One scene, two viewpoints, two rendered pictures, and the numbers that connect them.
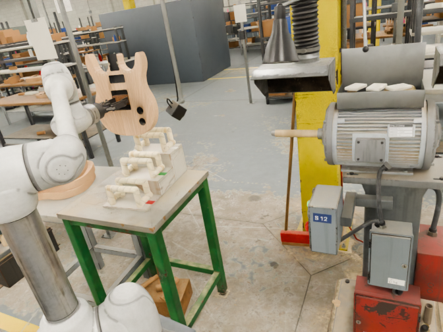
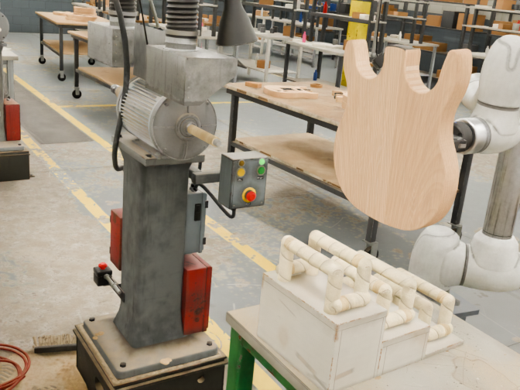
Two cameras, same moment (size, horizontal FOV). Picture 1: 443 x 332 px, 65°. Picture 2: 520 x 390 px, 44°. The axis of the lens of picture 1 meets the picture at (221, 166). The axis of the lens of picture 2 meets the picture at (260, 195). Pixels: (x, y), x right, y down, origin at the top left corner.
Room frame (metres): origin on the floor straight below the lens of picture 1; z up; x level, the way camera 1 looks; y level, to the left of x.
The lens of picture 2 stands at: (3.11, 0.85, 1.75)
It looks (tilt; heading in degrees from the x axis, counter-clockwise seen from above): 18 degrees down; 209
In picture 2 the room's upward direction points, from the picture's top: 5 degrees clockwise
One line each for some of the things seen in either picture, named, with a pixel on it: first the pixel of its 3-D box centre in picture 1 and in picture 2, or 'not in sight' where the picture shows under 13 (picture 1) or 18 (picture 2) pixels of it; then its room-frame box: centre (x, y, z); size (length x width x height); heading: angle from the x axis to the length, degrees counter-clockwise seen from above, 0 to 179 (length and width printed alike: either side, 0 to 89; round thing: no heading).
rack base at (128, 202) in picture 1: (132, 201); (404, 324); (1.60, 0.49, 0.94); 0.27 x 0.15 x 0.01; 66
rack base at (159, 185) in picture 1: (146, 180); (364, 323); (1.74, 0.42, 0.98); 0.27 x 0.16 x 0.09; 66
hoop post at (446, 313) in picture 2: (110, 195); (445, 316); (1.59, 0.59, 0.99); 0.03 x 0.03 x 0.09
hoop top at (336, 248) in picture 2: (148, 135); (339, 250); (1.85, 0.37, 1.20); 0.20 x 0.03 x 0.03; 65
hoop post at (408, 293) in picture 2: (124, 168); (406, 302); (1.74, 0.52, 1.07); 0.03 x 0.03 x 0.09
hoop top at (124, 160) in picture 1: (135, 161); (384, 269); (1.70, 0.44, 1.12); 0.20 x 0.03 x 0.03; 65
